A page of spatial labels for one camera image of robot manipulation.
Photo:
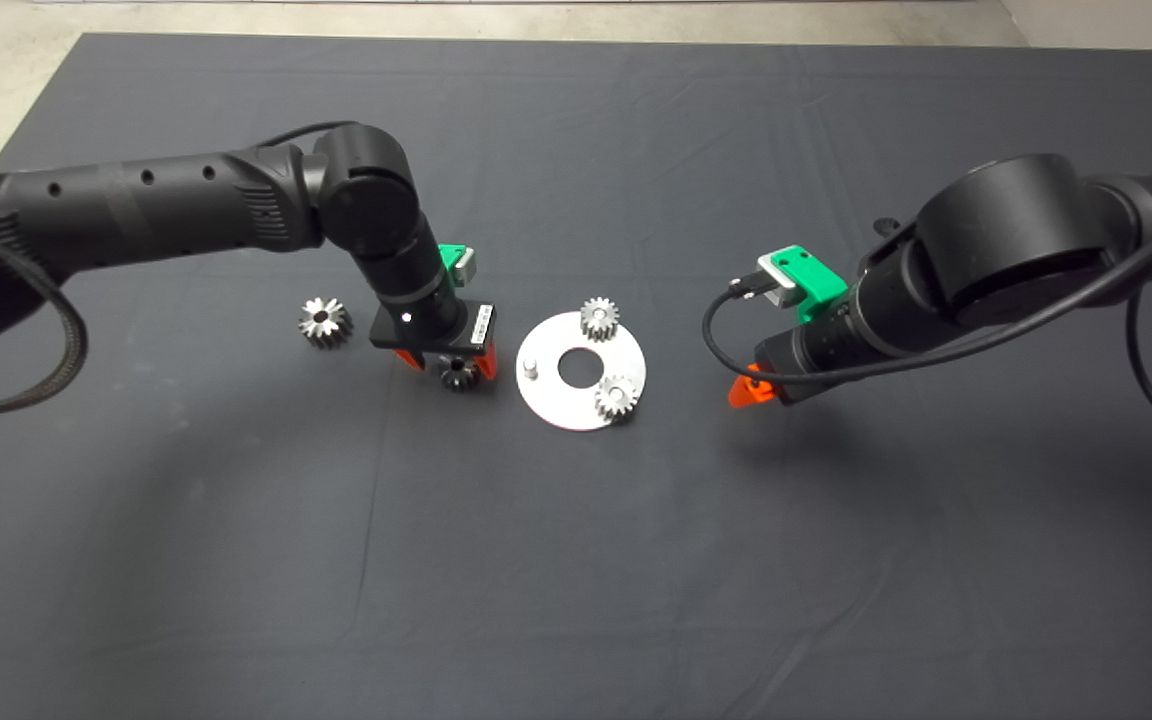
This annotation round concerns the round metal plate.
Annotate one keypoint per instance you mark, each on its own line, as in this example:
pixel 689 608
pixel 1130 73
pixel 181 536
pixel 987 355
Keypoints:
pixel 556 405

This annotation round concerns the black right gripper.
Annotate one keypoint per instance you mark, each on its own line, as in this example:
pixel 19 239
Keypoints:
pixel 826 350

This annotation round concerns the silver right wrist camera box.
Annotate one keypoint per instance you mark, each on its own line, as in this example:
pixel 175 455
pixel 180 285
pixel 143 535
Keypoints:
pixel 781 278

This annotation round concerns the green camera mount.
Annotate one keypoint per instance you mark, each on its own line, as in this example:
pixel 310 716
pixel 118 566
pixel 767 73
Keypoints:
pixel 821 283
pixel 448 262

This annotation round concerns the smaller dark steel gear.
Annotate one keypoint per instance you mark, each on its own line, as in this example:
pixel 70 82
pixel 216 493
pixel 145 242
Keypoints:
pixel 458 376

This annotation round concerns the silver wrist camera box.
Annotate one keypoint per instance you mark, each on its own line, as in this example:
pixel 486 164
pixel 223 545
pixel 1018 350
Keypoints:
pixel 464 265
pixel 781 278

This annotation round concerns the green right camera mount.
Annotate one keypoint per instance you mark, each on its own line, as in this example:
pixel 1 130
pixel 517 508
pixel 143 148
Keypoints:
pixel 821 283

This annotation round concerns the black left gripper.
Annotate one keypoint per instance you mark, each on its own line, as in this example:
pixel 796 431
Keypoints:
pixel 431 325

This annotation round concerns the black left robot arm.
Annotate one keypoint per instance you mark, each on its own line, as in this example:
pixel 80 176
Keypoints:
pixel 136 205

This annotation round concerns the dark grey table cloth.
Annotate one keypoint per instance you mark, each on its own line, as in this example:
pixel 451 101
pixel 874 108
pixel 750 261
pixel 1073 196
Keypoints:
pixel 336 550

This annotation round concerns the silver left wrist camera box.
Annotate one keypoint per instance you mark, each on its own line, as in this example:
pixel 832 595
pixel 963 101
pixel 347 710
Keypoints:
pixel 464 265

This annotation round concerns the small steel gear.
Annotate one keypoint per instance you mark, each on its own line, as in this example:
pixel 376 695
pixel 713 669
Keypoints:
pixel 600 318
pixel 618 396

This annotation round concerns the larger steel gear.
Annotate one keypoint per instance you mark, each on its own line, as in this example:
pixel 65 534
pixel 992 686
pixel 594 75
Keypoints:
pixel 324 322

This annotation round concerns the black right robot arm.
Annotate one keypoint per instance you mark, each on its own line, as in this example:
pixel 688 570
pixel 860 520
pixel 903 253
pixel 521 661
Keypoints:
pixel 1006 240

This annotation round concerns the green left camera mount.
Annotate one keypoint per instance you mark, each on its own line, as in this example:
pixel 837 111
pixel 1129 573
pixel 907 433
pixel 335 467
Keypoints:
pixel 448 262

